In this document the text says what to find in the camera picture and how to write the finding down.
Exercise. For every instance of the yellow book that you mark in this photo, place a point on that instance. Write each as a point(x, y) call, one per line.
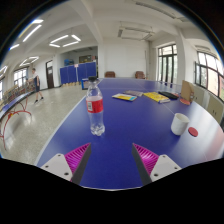
point(156, 97)

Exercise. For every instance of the person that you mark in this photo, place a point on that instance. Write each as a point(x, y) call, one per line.
point(35, 83)

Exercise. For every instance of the black-framed large window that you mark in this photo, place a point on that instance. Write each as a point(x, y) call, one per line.
point(210, 75)

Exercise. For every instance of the yellow and blue booklet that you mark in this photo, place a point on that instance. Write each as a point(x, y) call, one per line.
point(124, 97)

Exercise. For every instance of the blue folding partition wall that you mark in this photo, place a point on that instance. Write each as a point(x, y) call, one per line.
point(77, 72)

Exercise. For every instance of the black-framed glass door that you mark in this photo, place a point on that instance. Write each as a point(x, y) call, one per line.
point(167, 63)

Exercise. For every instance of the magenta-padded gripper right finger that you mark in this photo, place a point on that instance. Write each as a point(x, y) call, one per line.
point(162, 165)

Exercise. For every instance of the red-legged table tennis table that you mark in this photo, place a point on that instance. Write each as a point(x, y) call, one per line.
point(13, 103)

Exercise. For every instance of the grey booklet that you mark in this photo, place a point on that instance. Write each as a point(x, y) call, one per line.
point(134, 93)

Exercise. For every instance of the brown cardboard box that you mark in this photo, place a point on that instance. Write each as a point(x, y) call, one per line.
point(186, 90)

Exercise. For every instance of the flat round red coaster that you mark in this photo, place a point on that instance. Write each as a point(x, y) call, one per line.
point(193, 132)

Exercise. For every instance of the beige two-door cabinet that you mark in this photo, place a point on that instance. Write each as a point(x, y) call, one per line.
point(216, 108)
point(199, 95)

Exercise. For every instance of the brown armchair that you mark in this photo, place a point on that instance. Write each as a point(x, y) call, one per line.
point(109, 74)
point(140, 75)

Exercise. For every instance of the dark brown door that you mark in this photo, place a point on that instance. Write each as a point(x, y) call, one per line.
point(50, 75)

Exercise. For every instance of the white mug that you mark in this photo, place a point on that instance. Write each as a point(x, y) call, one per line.
point(179, 125)

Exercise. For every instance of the blue framed low barrier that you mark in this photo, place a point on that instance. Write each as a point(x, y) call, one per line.
point(84, 84)

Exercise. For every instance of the clear red-labelled drink bottle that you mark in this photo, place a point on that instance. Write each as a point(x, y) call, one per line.
point(95, 113)

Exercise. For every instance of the group of ceiling lights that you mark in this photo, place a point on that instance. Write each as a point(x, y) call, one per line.
point(32, 32)

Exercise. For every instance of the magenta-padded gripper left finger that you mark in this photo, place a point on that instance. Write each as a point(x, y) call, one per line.
point(60, 165)

